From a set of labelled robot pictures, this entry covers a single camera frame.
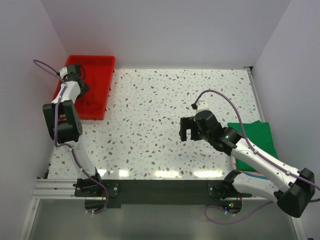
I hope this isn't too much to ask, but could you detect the red t-shirt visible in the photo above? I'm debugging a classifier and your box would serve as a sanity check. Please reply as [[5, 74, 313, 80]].
[[75, 74, 108, 119]]

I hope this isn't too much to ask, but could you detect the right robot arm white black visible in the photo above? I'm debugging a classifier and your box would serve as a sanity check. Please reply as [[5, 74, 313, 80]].
[[179, 109, 316, 218]]

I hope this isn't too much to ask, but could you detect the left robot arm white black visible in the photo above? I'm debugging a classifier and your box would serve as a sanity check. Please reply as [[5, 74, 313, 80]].
[[42, 64, 105, 196]]

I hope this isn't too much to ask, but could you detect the red plastic bin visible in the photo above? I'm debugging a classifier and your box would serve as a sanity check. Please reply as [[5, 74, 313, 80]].
[[66, 55, 116, 121]]

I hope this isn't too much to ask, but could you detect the folded green t-shirt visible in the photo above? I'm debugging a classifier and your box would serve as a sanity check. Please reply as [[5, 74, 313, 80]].
[[227, 120, 278, 173]]

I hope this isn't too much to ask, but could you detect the folded teal t-shirt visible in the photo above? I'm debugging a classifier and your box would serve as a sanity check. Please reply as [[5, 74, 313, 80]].
[[245, 172, 268, 180]]

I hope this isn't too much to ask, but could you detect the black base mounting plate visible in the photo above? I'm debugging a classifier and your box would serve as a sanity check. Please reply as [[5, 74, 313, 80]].
[[73, 179, 252, 210]]

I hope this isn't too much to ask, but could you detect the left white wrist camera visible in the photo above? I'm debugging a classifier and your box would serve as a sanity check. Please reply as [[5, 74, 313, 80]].
[[59, 66, 68, 80]]

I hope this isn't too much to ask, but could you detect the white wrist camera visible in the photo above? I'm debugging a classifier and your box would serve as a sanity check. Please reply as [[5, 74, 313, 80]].
[[59, 66, 68, 80], [196, 100, 210, 113]]

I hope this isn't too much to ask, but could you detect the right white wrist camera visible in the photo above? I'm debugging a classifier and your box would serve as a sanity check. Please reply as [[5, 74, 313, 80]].
[[196, 100, 210, 113]]

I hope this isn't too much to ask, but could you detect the aluminium frame rail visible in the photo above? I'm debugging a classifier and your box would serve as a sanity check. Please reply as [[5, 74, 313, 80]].
[[18, 162, 78, 240]]

